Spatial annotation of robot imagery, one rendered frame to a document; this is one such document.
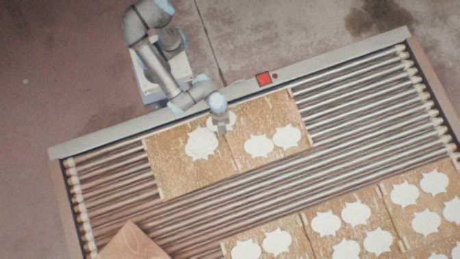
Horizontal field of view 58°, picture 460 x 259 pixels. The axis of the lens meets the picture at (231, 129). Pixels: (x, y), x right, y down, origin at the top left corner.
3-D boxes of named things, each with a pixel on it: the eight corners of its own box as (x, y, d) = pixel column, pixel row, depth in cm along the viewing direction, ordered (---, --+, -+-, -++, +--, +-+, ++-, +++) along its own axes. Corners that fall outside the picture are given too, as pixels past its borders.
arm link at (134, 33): (107, 21, 161) (178, 120, 178) (130, 5, 162) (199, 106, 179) (107, 20, 172) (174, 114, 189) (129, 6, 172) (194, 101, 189)
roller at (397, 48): (65, 160, 222) (61, 159, 218) (400, 45, 234) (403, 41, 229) (67, 169, 221) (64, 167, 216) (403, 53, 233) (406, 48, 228)
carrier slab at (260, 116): (216, 112, 222) (216, 112, 221) (288, 88, 225) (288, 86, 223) (239, 173, 213) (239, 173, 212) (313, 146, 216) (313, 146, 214)
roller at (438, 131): (88, 253, 210) (85, 253, 205) (441, 125, 221) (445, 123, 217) (90, 262, 208) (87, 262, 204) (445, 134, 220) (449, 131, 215)
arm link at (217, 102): (219, 87, 177) (230, 103, 175) (220, 95, 188) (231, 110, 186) (203, 97, 176) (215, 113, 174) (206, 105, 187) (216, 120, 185)
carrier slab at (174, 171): (142, 140, 219) (141, 139, 218) (214, 112, 222) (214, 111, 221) (163, 202, 211) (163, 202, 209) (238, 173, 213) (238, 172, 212)
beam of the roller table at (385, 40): (51, 150, 226) (46, 147, 220) (402, 29, 239) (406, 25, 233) (55, 164, 224) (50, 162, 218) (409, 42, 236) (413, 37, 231)
